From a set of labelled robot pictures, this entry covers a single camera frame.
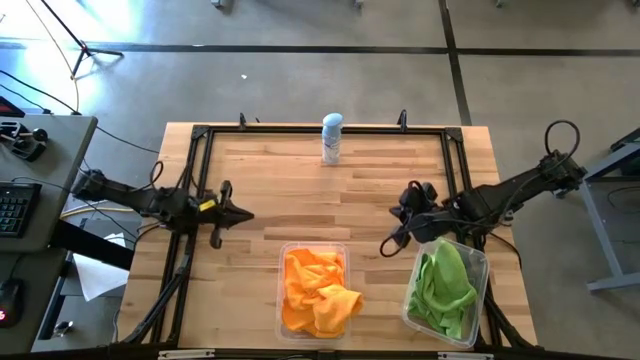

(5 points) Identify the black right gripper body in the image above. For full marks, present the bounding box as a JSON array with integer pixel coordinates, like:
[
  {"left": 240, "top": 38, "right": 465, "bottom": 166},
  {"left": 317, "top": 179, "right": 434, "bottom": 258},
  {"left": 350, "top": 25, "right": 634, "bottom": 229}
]
[{"left": 397, "top": 180, "right": 451, "bottom": 249}]

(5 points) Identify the black red object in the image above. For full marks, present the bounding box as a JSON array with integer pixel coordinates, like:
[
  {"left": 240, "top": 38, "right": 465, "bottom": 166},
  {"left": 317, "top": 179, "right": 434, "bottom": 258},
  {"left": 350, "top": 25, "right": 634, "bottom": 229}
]
[{"left": 0, "top": 95, "right": 25, "bottom": 119}]

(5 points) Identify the black aluminium table frame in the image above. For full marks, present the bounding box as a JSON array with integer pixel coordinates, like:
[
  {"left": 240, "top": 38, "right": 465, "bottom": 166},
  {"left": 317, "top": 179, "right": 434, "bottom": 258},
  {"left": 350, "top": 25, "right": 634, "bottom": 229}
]
[{"left": 112, "top": 121, "right": 540, "bottom": 360}]

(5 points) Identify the grey metal table frame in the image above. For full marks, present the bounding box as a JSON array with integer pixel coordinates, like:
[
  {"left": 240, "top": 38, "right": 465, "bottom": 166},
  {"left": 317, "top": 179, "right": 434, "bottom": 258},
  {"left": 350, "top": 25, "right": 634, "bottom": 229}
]
[{"left": 582, "top": 127, "right": 640, "bottom": 294}]

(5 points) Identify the grey desk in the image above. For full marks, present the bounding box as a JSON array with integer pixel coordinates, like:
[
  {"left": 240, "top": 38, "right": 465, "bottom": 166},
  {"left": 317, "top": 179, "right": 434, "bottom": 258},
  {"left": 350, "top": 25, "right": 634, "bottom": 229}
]
[{"left": 0, "top": 113, "right": 100, "bottom": 354}]

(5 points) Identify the dark metal desk leg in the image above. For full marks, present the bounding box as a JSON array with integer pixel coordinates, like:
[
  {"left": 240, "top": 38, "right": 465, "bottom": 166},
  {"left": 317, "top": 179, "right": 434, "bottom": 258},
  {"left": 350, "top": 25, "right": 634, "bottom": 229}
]
[{"left": 38, "top": 269, "right": 71, "bottom": 341}]

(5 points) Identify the black tripod stand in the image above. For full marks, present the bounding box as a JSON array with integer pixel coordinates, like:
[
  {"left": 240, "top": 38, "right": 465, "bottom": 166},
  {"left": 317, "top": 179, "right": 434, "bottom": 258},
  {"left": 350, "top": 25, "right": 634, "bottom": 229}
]
[{"left": 39, "top": 0, "right": 125, "bottom": 79}]

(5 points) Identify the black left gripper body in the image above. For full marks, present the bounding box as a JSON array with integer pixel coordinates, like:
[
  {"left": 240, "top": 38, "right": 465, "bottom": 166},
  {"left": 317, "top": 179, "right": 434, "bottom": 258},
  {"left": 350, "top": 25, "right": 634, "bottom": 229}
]
[{"left": 199, "top": 180, "right": 236, "bottom": 250}]

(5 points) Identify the white blue spray bottle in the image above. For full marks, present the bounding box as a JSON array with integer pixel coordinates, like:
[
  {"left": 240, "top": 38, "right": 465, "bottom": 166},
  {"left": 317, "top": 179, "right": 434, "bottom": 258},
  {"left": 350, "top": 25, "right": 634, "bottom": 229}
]
[{"left": 320, "top": 112, "right": 345, "bottom": 166}]

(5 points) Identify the black backlit keyboard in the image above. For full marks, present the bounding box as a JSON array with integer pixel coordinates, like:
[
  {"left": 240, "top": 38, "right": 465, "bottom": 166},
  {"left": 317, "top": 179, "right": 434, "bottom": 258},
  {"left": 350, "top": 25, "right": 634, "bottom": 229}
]
[{"left": 0, "top": 182, "right": 44, "bottom": 239}]

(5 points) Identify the black computer mouse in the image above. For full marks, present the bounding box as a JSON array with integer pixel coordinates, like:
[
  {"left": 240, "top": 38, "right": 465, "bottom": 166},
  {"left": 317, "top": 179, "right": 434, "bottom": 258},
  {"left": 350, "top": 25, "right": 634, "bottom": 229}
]
[{"left": 0, "top": 278, "right": 24, "bottom": 329}]

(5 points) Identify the white paper sheet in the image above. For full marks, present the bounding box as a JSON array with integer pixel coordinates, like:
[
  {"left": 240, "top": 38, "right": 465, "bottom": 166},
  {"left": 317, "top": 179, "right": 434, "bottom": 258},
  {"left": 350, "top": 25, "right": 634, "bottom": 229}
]
[{"left": 72, "top": 232, "right": 130, "bottom": 303}]

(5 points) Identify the black floor cable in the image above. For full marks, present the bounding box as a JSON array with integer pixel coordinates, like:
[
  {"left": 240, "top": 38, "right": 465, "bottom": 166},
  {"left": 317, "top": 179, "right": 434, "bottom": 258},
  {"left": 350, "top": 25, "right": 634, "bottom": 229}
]
[
  {"left": 0, "top": 68, "right": 81, "bottom": 116},
  {"left": 0, "top": 83, "right": 54, "bottom": 115}
]

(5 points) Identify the yellow cable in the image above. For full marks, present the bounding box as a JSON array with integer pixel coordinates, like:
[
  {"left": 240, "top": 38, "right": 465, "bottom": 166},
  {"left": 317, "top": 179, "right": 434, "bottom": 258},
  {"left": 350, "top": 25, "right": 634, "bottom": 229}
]
[{"left": 59, "top": 194, "right": 136, "bottom": 219}]

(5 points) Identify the thin beige cable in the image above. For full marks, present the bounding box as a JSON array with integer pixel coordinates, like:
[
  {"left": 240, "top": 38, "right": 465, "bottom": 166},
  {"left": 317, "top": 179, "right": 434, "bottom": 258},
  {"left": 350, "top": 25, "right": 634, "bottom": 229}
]
[{"left": 23, "top": 0, "right": 81, "bottom": 115}]

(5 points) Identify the black metal beam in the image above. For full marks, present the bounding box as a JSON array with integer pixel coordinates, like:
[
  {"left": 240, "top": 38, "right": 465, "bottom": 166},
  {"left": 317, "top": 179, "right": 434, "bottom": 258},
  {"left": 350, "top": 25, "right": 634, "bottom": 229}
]
[{"left": 48, "top": 219, "right": 135, "bottom": 271}]

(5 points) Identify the clear plastic bin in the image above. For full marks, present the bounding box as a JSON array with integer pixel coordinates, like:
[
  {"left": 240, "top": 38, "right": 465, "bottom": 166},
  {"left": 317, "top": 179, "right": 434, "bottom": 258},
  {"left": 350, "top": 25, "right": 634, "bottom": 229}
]
[
  {"left": 274, "top": 241, "right": 351, "bottom": 344},
  {"left": 401, "top": 237, "right": 491, "bottom": 350}
]

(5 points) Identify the white label strip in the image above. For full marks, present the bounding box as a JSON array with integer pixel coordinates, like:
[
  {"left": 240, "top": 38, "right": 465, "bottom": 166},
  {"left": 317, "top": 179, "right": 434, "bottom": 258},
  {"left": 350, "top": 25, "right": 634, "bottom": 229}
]
[{"left": 158, "top": 348, "right": 215, "bottom": 359}]

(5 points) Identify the black clamp device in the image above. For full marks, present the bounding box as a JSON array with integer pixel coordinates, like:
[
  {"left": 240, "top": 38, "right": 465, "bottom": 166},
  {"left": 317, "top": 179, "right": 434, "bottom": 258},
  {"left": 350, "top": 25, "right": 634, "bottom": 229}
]
[{"left": 0, "top": 119, "right": 49, "bottom": 162}]

